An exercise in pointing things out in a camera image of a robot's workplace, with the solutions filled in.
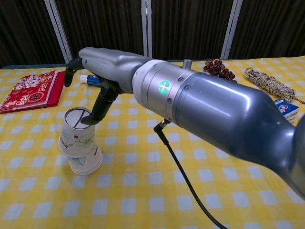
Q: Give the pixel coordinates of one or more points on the white partition frame post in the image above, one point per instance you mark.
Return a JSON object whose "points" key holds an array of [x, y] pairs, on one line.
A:
{"points": [[146, 28], [230, 28], [59, 31]]}

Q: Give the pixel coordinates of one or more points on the paper cup black line bottom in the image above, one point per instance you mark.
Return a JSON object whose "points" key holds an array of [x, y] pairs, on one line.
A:
{"points": [[76, 140]]}

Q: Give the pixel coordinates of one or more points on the black pleated partition panel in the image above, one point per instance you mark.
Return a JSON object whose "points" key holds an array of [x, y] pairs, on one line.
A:
{"points": [[274, 28], [23, 31], [102, 23], [190, 28]]}

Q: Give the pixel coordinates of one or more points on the blue white toothpaste box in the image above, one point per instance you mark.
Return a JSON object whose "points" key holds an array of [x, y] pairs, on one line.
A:
{"points": [[286, 109]]}

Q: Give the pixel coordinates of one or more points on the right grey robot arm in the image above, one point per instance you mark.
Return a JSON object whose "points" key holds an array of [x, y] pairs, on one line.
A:
{"points": [[214, 102]]}

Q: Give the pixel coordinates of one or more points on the red spiral desk calendar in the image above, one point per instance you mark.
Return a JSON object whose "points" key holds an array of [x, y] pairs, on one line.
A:
{"points": [[28, 95]]}

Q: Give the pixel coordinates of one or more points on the paper cup blue flower print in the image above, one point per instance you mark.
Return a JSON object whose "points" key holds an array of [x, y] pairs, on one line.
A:
{"points": [[90, 159]]}

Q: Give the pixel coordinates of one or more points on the blue white toothpaste tube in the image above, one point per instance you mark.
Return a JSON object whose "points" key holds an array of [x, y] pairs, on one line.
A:
{"points": [[91, 80]]}

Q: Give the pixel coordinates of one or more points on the yellow white checked tablecloth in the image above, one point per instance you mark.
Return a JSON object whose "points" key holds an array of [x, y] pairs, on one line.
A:
{"points": [[119, 190]]}

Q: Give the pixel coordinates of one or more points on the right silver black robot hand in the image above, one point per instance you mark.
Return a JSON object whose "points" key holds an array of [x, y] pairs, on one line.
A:
{"points": [[112, 66]]}

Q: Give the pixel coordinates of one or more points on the dark red grape bunch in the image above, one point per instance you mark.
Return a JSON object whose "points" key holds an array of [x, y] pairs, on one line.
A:
{"points": [[215, 68]]}

